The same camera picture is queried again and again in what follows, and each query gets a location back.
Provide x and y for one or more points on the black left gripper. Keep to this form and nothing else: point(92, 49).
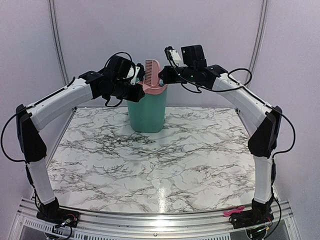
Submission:
point(136, 96)

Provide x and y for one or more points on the right frame post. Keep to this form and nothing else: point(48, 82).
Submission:
point(259, 35)

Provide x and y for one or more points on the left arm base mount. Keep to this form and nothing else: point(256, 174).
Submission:
point(53, 213)

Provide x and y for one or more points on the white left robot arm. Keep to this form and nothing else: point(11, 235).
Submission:
point(33, 118)

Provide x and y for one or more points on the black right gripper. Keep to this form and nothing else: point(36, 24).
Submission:
point(169, 78)

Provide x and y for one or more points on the pink plastic dustpan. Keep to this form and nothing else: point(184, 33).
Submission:
point(154, 90)

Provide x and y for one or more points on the pink hand brush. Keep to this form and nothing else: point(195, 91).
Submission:
point(151, 79)

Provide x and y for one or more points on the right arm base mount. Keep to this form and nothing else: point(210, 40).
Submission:
point(259, 214)

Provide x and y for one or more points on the magenta scrap on rail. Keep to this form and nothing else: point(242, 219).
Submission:
point(236, 210)

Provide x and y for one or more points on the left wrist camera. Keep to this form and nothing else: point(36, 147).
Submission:
point(136, 74)

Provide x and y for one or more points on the green plastic waste bin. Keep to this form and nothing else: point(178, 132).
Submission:
point(148, 114)

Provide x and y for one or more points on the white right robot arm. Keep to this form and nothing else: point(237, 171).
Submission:
point(265, 118)

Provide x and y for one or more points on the aluminium front rail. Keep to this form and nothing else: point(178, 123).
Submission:
point(197, 225)

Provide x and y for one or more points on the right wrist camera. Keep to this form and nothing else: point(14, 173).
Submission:
point(173, 56)

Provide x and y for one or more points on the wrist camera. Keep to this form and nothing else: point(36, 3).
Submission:
point(136, 74)
point(173, 56)

